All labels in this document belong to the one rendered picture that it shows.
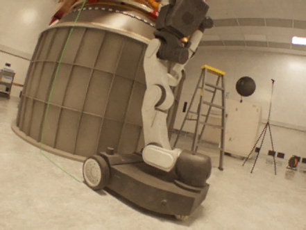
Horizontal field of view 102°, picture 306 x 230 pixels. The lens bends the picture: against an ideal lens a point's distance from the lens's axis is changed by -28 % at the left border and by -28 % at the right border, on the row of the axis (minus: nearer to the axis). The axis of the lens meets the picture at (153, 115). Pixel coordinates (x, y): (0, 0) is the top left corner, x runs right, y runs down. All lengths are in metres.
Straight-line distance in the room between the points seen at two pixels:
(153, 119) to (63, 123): 0.84
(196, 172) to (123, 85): 0.98
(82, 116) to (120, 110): 0.33
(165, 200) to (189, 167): 0.20
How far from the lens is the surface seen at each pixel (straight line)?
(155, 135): 1.00
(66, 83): 1.53
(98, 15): 1.86
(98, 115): 1.45
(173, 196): 0.84
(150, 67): 1.12
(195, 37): 1.36
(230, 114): 4.80
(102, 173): 0.95
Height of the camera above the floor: 0.47
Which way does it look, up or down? 2 degrees up
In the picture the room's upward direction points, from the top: 13 degrees clockwise
